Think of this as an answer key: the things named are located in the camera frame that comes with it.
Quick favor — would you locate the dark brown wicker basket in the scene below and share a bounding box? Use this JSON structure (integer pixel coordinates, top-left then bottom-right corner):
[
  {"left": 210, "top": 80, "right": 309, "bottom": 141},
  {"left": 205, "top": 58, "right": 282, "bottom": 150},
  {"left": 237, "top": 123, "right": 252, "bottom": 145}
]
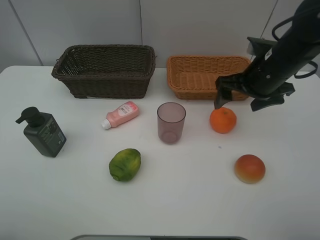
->
[{"left": 51, "top": 44, "right": 156, "bottom": 99}]

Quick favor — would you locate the dark green pump bottle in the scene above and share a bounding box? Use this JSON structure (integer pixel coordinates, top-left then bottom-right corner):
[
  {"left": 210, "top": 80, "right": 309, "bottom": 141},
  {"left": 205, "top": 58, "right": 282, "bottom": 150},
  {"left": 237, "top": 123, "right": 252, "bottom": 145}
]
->
[{"left": 15, "top": 106, "right": 67, "bottom": 158}]

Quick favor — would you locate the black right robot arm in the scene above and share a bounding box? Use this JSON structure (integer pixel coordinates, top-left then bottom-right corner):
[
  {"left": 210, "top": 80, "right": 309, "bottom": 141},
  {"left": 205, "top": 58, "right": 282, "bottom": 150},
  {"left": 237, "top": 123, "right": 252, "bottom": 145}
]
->
[{"left": 214, "top": 0, "right": 320, "bottom": 112}]

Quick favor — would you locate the red yellow peach fruit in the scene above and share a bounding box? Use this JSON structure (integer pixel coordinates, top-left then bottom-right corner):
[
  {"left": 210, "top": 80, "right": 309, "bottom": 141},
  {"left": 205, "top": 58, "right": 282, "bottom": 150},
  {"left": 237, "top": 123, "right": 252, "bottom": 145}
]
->
[{"left": 234, "top": 154, "right": 266, "bottom": 184}]

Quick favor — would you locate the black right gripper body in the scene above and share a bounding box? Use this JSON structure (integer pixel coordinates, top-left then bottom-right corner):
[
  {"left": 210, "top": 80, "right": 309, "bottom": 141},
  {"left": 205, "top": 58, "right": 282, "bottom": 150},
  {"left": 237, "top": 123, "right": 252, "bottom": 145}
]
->
[{"left": 240, "top": 36, "right": 296, "bottom": 98}]

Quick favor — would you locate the translucent purple plastic cup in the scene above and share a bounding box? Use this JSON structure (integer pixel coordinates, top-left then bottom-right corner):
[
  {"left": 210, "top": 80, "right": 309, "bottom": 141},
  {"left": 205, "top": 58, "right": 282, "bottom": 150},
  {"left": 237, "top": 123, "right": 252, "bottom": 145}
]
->
[{"left": 157, "top": 102, "right": 186, "bottom": 145}]

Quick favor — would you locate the green papaya fruit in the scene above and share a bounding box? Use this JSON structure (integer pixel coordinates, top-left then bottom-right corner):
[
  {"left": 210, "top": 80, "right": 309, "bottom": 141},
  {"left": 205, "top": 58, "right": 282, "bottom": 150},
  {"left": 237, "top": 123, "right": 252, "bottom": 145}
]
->
[{"left": 108, "top": 148, "right": 141, "bottom": 182}]

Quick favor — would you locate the light orange wicker basket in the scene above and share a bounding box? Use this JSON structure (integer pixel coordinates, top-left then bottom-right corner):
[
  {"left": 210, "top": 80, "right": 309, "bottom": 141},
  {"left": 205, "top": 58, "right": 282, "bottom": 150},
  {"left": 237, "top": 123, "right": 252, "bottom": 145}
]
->
[{"left": 166, "top": 55, "right": 251, "bottom": 100}]

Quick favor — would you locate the orange tangerine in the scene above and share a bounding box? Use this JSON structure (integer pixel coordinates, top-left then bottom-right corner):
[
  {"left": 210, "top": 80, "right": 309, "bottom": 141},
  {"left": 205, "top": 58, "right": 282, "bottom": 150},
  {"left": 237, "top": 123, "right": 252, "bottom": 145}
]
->
[{"left": 209, "top": 107, "right": 237, "bottom": 134}]

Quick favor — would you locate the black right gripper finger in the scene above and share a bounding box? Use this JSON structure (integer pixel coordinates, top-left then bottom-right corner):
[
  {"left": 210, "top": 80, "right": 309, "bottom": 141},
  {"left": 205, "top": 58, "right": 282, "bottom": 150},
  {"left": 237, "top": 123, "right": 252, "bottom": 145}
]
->
[
  {"left": 250, "top": 95, "right": 285, "bottom": 112},
  {"left": 214, "top": 73, "right": 244, "bottom": 110}
]

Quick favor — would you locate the pink squeeze bottle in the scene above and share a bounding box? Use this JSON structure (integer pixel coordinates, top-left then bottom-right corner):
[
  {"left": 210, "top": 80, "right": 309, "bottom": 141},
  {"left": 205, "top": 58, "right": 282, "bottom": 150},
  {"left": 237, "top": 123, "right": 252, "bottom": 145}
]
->
[{"left": 101, "top": 101, "right": 140, "bottom": 130}]

